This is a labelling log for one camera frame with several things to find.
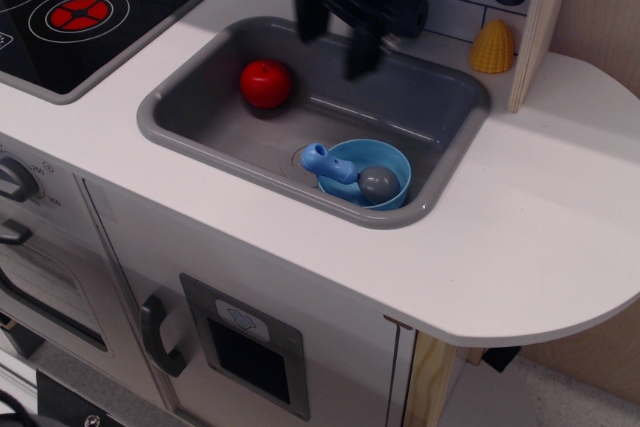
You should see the grey plastic sink basin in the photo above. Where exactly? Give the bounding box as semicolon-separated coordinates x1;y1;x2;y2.
137;17;490;229

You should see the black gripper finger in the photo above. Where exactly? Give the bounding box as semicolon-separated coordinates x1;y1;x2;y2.
295;0;329;42
344;28;382;81

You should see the black toy stovetop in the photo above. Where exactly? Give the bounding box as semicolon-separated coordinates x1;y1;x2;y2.
1;0;203;105

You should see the grey dispenser panel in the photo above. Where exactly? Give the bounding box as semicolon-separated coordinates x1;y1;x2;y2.
180;273;310;421

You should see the yellow toy corn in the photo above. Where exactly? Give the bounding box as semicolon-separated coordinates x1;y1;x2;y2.
468;19;514;74

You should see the blue and grey toy spoon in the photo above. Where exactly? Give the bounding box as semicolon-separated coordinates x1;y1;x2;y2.
301;143;402;205

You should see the light blue plastic bowl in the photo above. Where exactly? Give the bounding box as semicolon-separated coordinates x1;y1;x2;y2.
316;138;413;211

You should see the toy oven door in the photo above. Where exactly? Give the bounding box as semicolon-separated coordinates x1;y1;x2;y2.
1;211;161;403

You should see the grey cabinet door handle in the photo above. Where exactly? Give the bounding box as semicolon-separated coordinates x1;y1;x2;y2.
139;295;186;378

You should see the grey oven knob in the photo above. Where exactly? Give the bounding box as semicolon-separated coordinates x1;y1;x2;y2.
1;156;45;203

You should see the grey oven door handle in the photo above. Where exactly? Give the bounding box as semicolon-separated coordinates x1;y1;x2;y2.
0;219;33;245

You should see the light wooden side post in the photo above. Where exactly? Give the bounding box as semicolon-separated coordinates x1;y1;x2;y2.
507;0;563;113

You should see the red toy apple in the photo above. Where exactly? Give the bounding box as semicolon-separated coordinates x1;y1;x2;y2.
240;59;292;109

